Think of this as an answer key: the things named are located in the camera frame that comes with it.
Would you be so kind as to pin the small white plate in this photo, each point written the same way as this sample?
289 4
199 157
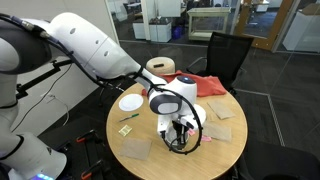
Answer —
130 102

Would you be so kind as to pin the green pen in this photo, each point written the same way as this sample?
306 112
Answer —
130 117

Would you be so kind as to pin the black padded chair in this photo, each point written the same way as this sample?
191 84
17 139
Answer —
283 163

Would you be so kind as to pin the red cloth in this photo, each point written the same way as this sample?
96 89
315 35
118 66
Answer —
210 86

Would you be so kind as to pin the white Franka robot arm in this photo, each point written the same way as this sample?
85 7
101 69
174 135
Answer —
93 46

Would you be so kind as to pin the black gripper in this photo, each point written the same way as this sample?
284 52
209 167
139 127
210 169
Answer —
181 126

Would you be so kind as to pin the white low cabinet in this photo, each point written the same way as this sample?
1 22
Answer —
156 30

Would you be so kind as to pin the beige glass display cabinet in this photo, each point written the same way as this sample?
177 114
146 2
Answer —
208 23

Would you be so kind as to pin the black mesh office chair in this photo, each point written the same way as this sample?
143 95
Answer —
226 56

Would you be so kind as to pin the large white plate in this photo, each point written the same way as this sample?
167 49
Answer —
203 111

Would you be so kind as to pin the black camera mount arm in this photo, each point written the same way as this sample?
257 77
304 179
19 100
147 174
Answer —
36 79

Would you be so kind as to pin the brown paper napkin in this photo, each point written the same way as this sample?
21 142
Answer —
136 148
218 131
221 109

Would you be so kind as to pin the blue bin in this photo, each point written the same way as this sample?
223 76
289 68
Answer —
177 32

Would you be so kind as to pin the wooden door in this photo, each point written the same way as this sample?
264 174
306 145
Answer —
260 25

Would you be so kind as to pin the yellow sticky note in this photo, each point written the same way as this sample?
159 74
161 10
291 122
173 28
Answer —
125 130

